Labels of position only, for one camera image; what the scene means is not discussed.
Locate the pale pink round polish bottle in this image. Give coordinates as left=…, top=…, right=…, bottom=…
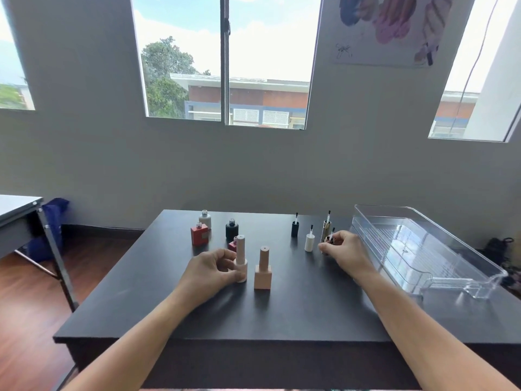
left=234, top=235, right=248, bottom=284

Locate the nail art wall poster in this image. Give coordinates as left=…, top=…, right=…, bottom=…
left=332, top=0, right=454, bottom=70

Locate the clear plastic organizer tray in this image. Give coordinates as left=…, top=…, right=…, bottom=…
left=350, top=204, right=509, bottom=301

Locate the black bag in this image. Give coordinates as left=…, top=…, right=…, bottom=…
left=480, top=237, right=515, bottom=267

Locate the person's right forearm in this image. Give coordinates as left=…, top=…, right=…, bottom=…
left=358, top=268, right=521, bottom=391

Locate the sliding glass window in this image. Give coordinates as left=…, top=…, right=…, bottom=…
left=130, top=0, right=323, bottom=131

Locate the narrow glass window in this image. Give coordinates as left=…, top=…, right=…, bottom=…
left=0, top=0, right=36, bottom=111

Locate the blue bag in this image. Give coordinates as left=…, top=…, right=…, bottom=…
left=25, top=198, right=70, bottom=262

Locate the person's left hand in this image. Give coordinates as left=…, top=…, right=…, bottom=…
left=179, top=248, right=242, bottom=309

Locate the person's right hand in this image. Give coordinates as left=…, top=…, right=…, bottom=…
left=321, top=231, right=379, bottom=284

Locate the person's left forearm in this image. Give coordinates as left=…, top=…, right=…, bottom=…
left=61, top=281, right=197, bottom=391

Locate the peach square polish bottle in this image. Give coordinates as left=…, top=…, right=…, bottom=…
left=253, top=246, right=273, bottom=291

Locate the red square open polish bottle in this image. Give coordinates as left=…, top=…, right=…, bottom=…
left=190, top=222, right=210, bottom=246

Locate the grey side table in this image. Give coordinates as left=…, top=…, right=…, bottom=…
left=0, top=194, right=79, bottom=313

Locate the glass window with white frame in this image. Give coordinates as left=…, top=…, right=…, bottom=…
left=427, top=0, right=521, bottom=143

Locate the thin hanging cable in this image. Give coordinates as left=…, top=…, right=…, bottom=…
left=448, top=0, right=502, bottom=137

